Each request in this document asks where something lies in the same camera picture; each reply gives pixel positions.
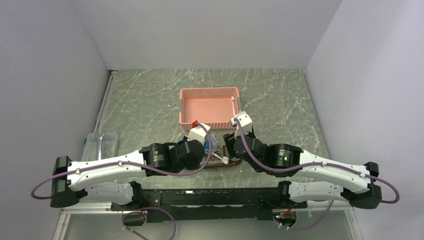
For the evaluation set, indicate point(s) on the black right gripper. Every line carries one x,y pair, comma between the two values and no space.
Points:
229,139

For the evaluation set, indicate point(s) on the oval wooden tray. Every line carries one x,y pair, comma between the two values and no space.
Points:
232,163

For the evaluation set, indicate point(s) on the white toothbrush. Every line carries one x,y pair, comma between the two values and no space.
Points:
233,105
224,159

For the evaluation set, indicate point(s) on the clear textured glass dish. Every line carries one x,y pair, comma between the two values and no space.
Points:
216,149

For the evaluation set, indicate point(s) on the blue toothpaste tube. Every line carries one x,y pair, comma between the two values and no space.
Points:
207,147

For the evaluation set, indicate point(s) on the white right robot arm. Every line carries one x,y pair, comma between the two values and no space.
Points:
308,177

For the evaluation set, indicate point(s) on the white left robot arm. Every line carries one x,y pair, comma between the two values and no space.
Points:
76,181

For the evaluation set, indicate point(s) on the white toothbrush at basket edge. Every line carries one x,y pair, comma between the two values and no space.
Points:
233,105

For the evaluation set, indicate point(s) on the pink perforated plastic basket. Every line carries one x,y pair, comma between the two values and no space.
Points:
211,106

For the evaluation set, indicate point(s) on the clear plastic screw box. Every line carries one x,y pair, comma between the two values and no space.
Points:
109,147

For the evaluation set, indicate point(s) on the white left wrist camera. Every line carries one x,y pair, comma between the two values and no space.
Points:
198,132

